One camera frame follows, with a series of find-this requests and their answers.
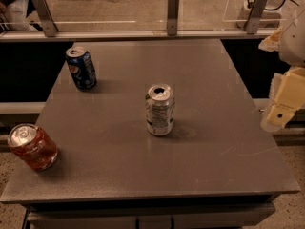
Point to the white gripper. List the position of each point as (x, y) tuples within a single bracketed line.
[(294, 40)]

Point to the silver green 7up can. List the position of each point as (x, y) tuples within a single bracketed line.
[(160, 104)]

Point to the blue pepsi can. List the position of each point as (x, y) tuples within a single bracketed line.
[(81, 68)]

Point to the red soda can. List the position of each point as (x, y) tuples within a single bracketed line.
[(33, 145)]

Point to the white machine base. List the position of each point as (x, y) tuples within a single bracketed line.
[(270, 18)]

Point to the person in white pants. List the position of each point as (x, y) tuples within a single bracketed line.
[(15, 13)]

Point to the right metal rail bracket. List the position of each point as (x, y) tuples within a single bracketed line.
[(256, 11)]

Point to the metal rail bracket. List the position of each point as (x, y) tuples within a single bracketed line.
[(256, 11), (44, 14), (172, 17)]

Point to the middle metal rail bracket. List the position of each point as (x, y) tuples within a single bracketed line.
[(172, 17)]

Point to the metal rail bar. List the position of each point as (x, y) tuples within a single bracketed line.
[(87, 36)]

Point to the left metal rail bracket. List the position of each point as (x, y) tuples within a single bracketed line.
[(44, 14)]

